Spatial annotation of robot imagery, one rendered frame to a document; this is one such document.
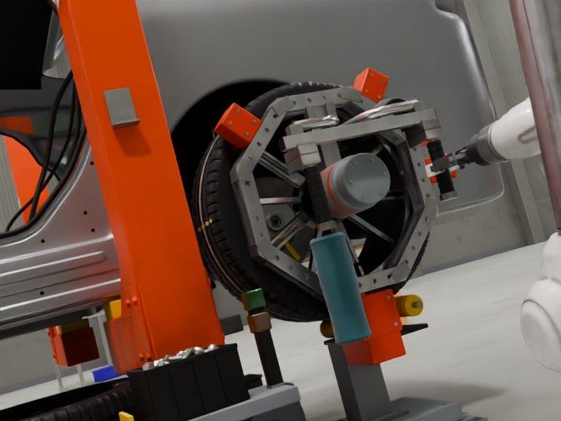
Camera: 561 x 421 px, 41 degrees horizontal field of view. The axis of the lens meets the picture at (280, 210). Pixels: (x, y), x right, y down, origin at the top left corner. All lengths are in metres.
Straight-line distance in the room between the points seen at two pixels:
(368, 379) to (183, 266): 0.67
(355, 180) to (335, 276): 0.24
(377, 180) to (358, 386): 0.59
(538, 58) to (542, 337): 0.39
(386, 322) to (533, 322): 0.89
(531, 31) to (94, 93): 1.03
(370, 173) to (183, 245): 0.49
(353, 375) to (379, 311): 0.23
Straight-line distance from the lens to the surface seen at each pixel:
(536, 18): 1.13
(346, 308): 1.81
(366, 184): 1.85
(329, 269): 1.81
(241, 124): 1.93
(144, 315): 1.73
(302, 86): 2.11
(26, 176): 4.54
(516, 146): 1.60
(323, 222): 1.70
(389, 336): 1.99
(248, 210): 1.88
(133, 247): 1.73
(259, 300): 1.63
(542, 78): 1.13
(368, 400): 2.14
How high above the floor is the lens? 0.67
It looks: 5 degrees up
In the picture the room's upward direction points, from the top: 15 degrees counter-clockwise
